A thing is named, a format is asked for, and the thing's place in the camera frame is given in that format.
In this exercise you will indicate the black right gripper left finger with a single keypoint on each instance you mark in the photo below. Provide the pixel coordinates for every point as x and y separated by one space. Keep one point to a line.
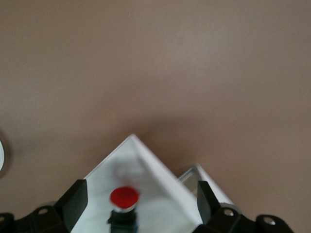
70 206

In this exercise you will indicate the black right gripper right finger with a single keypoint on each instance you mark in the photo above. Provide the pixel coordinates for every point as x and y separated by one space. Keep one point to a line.
209 208

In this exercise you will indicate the red push button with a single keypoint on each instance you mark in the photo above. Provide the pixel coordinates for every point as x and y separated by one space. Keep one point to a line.
124 196

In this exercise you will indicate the white plastic drawer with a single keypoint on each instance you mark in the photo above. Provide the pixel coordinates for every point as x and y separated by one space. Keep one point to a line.
150 194

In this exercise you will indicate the white drawer cabinet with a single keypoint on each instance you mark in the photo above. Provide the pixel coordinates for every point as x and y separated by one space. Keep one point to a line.
213 179

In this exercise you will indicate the white curved plastic arc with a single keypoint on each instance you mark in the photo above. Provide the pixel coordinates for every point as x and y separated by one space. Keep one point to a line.
2 155

